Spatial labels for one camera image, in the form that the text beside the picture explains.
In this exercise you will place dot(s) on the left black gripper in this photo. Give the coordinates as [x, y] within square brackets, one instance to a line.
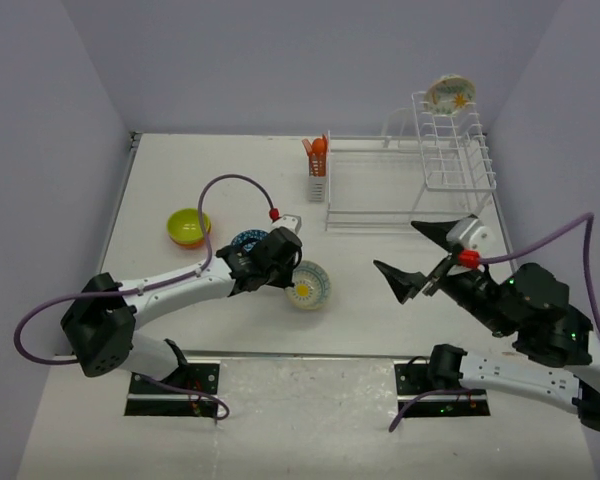
[286, 279]

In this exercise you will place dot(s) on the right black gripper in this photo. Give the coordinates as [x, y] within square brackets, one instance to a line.
[402, 282]

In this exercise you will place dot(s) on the white red patterned bowl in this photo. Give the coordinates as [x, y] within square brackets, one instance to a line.
[247, 239]

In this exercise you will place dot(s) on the tan yellow rimmed bowl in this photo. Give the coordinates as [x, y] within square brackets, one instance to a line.
[311, 286]

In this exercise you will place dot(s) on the orange plastic bowl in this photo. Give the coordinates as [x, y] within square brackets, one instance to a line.
[188, 236]

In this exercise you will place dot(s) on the lime green plastic bowl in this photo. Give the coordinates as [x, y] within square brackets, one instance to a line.
[188, 216]

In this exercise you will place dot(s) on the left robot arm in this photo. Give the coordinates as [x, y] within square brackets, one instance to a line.
[103, 325]

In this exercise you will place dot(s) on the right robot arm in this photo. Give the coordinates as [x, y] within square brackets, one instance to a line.
[531, 305]

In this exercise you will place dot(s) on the white cutlery holder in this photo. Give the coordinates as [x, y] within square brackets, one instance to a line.
[317, 180]

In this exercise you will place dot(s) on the orange plastic fork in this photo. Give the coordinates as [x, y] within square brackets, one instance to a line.
[308, 146]

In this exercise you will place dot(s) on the orange plastic spoon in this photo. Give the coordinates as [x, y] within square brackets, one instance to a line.
[319, 150]

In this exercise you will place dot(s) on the orange plastic knife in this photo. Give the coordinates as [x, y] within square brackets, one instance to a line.
[324, 147]

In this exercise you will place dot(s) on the rearmost grey bowl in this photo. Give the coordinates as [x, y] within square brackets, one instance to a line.
[449, 94]

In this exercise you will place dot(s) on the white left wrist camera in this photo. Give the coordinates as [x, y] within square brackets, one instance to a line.
[288, 221]

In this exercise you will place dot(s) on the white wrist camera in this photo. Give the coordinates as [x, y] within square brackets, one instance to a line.
[471, 234]
[288, 221]

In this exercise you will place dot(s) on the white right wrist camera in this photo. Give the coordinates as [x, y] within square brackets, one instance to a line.
[471, 234]

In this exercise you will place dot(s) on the white wire dish rack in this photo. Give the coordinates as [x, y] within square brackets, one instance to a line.
[420, 166]

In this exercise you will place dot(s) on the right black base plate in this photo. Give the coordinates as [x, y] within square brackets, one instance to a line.
[411, 381]

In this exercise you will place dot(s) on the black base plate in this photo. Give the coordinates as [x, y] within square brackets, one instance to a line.
[411, 381]
[147, 400]

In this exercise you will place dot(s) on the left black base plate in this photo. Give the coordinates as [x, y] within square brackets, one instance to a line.
[147, 400]

